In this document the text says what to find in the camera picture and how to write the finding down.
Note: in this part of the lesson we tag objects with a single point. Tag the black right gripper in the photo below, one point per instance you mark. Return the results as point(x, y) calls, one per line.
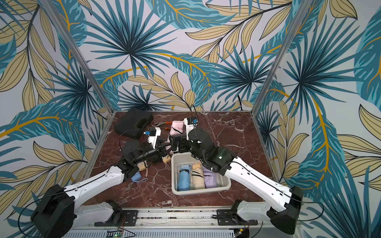
point(181, 142)

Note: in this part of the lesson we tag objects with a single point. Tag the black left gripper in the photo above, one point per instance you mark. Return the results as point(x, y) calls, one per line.
point(161, 149)

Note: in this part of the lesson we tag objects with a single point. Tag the beige umbrella with black strap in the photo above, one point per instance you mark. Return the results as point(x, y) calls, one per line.
point(143, 168)

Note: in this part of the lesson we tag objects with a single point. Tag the lilac umbrella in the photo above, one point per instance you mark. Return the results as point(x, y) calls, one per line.
point(210, 178)

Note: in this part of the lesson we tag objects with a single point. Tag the blue umbrella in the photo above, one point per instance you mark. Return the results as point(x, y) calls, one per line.
point(137, 178)
point(184, 178)

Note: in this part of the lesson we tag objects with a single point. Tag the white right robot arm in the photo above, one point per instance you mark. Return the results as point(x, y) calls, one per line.
point(281, 204)

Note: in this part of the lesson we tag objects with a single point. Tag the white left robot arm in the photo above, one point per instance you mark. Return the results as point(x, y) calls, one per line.
point(62, 208)

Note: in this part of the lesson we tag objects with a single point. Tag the beige plastic storage box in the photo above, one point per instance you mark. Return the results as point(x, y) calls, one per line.
point(177, 160)

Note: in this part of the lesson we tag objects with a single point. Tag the black plastic tool case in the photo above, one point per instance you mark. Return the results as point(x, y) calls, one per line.
point(133, 123)

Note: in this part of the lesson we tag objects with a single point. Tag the orange handled pliers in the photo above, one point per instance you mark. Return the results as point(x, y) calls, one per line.
point(165, 124)

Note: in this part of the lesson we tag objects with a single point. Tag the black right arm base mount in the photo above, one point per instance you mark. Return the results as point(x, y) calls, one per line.
point(230, 217)

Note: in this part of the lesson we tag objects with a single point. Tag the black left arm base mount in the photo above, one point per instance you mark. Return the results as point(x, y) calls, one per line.
point(122, 215)

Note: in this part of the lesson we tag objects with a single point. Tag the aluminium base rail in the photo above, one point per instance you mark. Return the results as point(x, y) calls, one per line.
point(186, 222)

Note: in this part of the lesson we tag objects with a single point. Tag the aluminium frame post right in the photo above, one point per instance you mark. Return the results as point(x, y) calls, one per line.
point(297, 21)

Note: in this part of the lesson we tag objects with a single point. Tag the aluminium frame post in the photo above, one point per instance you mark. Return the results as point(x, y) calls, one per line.
point(297, 21)
point(57, 20)

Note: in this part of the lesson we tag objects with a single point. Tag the aluminium frame post left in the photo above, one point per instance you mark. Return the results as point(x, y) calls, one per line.
point(57, 20)

